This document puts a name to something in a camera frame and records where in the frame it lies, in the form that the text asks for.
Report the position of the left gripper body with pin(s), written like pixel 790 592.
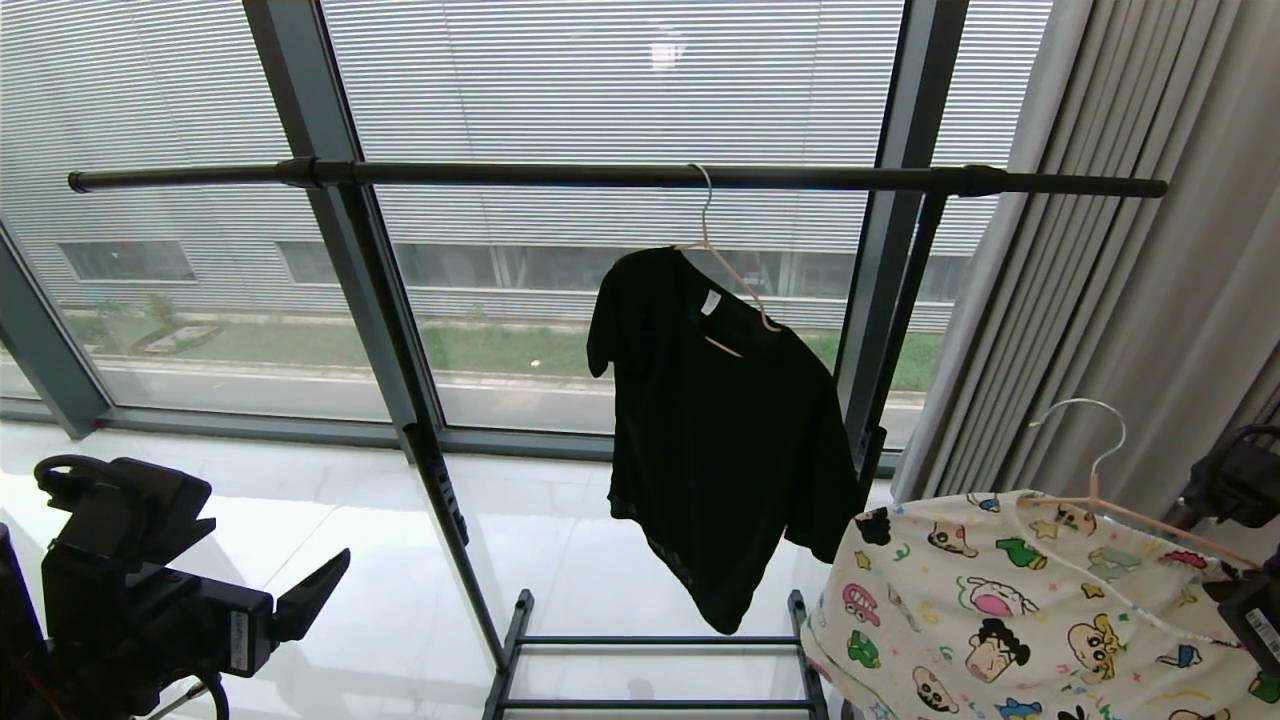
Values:
pixel 170 625

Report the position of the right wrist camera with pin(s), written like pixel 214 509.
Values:
pixel 1245 480

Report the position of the pink clothes hanger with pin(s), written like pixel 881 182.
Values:
pixel 706 215
pixel 1094 490

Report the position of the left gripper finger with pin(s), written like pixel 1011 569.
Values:
pixel 315 595

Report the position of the window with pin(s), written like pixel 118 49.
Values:
pixel 200 100

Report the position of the beige curtain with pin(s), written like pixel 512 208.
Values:
pixel 1130 300

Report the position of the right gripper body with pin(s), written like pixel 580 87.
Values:
pixel 1255 625

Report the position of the black clothes rack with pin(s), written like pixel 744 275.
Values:
pixel 440 480

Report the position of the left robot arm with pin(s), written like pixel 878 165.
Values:
pixel 20 640

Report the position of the cream printed garment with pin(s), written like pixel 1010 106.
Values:
pixel 960 620

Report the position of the black t-shirt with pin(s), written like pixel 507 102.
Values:
pixel 720 460

